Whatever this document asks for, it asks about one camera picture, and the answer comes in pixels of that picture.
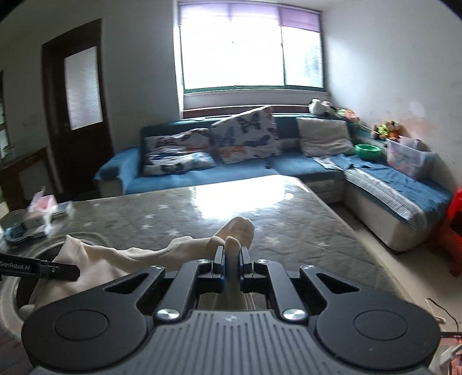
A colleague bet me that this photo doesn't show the panda plush toy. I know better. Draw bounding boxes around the panda plush toy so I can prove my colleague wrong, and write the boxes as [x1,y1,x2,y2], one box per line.
[308,98,338,117]

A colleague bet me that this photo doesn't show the group of small stuffed toys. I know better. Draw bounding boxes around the group of small stuffed toys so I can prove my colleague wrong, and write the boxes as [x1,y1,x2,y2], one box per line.
[372,120,403,140]

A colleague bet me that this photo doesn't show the purple window blind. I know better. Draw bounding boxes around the purple window blind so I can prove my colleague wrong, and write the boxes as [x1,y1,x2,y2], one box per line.
[178,2,322,33]

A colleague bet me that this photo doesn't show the butterfly print cushion with blue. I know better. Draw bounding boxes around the butterfly print cushion with blue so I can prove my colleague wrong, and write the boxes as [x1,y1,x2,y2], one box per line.
[142,151,217,177]

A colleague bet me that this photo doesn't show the grey cushion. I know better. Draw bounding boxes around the grey cushion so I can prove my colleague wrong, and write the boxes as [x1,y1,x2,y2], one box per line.
[296,116,354,157]

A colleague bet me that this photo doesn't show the blue sofa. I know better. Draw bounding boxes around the blue sofa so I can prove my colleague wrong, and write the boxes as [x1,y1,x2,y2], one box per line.
[94,112,453,253]

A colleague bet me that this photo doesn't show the green box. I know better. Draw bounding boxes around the green box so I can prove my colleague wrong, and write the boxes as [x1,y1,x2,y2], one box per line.
[54,201,74,219]

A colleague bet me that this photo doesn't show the blue hair brush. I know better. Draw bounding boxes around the blue hair brush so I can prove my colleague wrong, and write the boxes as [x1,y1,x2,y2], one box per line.
[0,222,30,246]

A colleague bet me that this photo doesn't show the white floor cable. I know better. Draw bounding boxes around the white floor cable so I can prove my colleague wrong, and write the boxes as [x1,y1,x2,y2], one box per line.
[425,297,456,323]

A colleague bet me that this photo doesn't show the large butterfly print cushion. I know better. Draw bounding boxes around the large butterfly print cushion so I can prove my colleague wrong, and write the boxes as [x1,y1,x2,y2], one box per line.
[209,105,284,164]

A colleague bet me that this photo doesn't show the white box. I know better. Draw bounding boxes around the white box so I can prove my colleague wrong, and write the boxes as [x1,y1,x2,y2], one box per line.
[22,211,51,231]

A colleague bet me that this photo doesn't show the clear plastic storage box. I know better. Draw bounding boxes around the clear plastic storage box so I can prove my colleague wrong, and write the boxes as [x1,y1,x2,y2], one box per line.
[386,136,435,177]

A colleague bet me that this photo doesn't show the window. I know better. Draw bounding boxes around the window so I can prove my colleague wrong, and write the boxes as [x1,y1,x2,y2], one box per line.
[178,2,325,94]

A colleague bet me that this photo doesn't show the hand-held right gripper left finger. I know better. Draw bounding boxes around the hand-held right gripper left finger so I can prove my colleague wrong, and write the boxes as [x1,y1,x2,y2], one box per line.
[103,245,227,323]

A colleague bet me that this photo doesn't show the dark wooden door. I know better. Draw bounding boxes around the dark wooden door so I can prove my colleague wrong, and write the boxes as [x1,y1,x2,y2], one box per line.
[41,18,114,195]

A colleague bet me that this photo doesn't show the low wooden cabinet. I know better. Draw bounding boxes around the low wooden cabinet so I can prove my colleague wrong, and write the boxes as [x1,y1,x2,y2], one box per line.
[0,146,51,213]

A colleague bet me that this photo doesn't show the green and orange toys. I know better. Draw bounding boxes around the green and orange toys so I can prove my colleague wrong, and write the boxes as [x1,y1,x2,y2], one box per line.
[334,106,362,123]

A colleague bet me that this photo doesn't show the pink tissue pack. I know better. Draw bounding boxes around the pink tissue pack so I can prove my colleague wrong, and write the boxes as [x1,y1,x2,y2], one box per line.
[28,185,58,214]

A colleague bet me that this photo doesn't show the red plastic stool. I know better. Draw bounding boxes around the red plastic stool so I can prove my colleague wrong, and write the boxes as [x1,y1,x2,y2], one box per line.
[428,187,462,276]

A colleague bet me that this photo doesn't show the green plastic basin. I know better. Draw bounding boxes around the green plastic basin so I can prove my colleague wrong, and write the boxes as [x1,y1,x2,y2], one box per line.
[354,143,383,161]

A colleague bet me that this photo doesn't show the round black induction cooktop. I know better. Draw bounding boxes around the round black induction cooktop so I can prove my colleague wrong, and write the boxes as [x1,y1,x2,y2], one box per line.
[0,234,69,325]

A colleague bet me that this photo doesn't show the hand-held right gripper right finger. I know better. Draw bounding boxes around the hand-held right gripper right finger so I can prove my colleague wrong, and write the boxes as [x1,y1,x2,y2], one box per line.
[237,246,362,323]

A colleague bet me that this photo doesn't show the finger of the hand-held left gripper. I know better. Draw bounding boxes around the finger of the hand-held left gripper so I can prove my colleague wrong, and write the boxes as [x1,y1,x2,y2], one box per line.
[38,260,81,282]

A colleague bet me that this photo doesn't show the cream knit garment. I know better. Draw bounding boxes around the cream knit garment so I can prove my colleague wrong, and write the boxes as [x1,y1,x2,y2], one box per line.
[27,216,258,312]

